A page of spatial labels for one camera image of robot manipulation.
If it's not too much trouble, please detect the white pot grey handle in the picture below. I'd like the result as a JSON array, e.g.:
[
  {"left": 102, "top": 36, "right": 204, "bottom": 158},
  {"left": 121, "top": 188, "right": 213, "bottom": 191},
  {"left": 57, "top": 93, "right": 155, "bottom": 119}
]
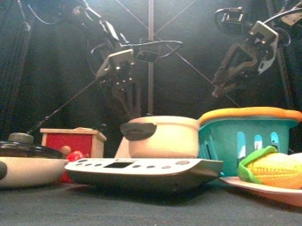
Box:
[{"left": 119, "top": 115, "right": 202, "bottom": 160}]

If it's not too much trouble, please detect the red wooden box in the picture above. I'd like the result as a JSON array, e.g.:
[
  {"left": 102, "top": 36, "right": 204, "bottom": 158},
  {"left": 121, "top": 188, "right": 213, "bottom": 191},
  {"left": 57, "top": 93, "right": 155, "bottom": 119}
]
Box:
[{"left": 39, "top": 126, "right": 107, "bottom": 159}]

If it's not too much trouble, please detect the teal basket orange rim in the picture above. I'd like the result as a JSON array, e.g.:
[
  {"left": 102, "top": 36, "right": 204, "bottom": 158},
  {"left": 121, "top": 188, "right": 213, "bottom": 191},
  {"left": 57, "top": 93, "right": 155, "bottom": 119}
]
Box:
[{"left": 197, "top": 106, "right": 302, "bottom": 177}]

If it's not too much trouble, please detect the red toy vegetable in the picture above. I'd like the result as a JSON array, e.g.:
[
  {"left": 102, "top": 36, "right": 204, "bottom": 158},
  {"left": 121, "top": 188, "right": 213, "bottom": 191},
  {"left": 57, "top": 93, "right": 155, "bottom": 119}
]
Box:
[{"left": 58, "top": 145, "right": 89, "bottom": 184}]

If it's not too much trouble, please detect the white toy appliance base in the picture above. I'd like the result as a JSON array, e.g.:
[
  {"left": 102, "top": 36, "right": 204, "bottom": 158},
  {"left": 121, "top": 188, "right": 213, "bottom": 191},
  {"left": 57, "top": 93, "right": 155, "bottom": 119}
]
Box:
[{"left": 65, "top": 157, "right": 225, "bottom": 192}]

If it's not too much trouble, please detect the glass lid grey knob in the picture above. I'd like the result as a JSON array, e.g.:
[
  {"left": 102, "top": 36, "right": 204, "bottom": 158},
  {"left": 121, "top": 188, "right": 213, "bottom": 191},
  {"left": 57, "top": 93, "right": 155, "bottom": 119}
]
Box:
[{"left": 0, "top": 132, "right": 67, "bottom": 160}]

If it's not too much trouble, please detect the yellow toy corn green husk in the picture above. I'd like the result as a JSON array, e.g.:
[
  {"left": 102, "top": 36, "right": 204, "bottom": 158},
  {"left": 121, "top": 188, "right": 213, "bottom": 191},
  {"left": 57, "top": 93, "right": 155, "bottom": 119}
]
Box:
[{"left": 237, "top": 145, "right": 302, "bottom": 190}]

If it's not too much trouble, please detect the cream toy pan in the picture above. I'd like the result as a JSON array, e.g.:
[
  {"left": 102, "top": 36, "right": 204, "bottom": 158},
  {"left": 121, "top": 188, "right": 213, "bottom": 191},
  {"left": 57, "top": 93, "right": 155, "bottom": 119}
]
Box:
[{"left": 0, "top": 155, "right": 69, "bottom": 189}]

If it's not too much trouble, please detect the pink plate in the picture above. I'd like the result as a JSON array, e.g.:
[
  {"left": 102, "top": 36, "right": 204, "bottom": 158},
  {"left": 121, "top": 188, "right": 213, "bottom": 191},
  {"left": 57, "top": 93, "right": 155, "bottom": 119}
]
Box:
[{"left": 218, "top": 176, "right": 302, "bottom": 207}]

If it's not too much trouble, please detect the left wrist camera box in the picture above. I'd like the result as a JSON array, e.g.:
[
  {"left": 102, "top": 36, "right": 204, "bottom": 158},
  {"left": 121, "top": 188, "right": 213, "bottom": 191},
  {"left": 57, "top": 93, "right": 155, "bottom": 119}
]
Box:
[{"left": 135, "top": 49, "right": 162, "bottom": 64}]

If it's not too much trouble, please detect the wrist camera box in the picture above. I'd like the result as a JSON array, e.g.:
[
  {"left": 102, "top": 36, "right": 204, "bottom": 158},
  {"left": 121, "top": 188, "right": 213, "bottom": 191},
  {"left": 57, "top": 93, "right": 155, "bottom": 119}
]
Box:
[
  {"left": 216, "top": 6, "right": 246, "bottom": 35},
  {"left": 135, "top": 49, "right": 162, "bottom": 64}
]

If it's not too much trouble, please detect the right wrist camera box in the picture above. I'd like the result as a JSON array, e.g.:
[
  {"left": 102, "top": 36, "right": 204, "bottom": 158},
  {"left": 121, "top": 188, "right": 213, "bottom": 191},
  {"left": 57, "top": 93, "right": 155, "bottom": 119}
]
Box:
[{"left": 216, "top": 6, "right": 246, "bottom": 35}]

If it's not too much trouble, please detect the vertical metal frame pole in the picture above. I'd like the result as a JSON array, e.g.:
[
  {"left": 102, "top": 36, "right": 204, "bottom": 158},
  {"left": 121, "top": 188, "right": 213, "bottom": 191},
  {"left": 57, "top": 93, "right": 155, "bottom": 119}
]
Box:
[{"left": 146, "top": 0, "right": 157, "bottom": 117}]

